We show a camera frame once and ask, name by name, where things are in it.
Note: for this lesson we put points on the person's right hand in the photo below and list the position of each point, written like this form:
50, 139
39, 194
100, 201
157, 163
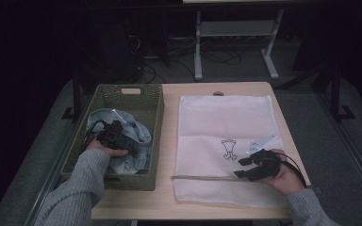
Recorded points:
284, 182

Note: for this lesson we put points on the white metal desk frame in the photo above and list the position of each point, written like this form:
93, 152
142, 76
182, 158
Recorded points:
232, 28

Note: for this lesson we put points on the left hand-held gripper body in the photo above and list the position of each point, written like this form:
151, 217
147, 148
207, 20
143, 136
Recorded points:
113, 136

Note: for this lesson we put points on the white mesh laundry bag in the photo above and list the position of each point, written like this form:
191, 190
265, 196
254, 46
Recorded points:
220, 116

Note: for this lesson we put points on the metal floor rail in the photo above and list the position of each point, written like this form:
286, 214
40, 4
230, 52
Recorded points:
358, 169
45, 188

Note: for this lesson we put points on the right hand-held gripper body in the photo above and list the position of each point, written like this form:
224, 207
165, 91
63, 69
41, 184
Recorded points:
265, 164

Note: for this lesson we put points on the round grey table grommet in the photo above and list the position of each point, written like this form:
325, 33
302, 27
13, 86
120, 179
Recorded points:
218, 93

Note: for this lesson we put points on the black metal stand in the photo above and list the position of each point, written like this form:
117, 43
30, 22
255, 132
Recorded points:
76, 97
335, 94

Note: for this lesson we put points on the green woven basket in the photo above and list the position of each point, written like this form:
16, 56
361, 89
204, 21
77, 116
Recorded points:
144, 100

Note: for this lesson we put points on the light blue denim pants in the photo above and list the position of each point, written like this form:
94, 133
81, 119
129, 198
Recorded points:
138, 132

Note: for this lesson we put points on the person's left hand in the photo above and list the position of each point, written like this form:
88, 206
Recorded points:
103, 149

